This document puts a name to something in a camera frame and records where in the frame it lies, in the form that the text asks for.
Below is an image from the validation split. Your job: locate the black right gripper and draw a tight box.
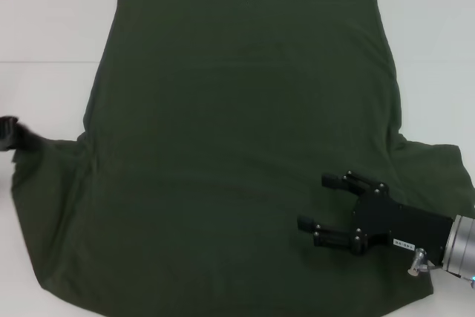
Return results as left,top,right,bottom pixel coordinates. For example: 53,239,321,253
296,170,455,267

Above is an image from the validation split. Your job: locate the dark green t-shirt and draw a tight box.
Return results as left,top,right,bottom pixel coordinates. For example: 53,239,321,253
10,0,473,317

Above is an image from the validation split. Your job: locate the right gripper cable with plug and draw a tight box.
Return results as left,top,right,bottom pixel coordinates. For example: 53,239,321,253
406,246,438,277

